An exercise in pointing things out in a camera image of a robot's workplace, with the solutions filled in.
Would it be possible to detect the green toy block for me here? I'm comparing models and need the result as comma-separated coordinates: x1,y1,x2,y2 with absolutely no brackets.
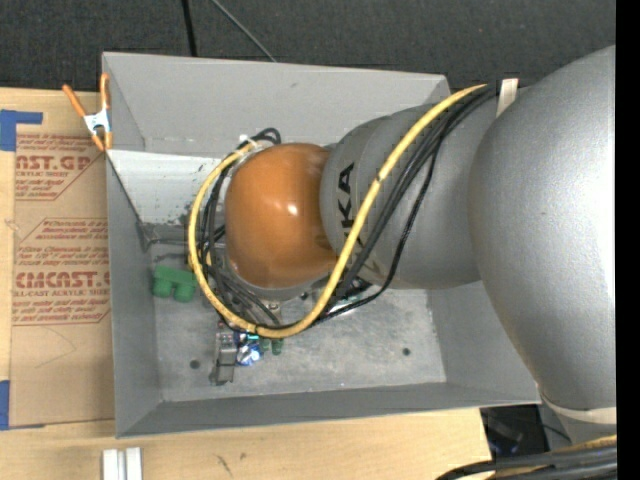
151,264,199,302

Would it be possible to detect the brown cardboard board, red print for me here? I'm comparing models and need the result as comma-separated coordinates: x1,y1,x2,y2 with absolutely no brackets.
0,86,117,430

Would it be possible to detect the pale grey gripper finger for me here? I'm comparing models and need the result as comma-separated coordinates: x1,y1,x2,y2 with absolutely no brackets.
208,329,238,387

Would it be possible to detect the grey metal bin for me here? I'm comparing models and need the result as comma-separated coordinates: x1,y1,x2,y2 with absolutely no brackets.
101,51,544,439

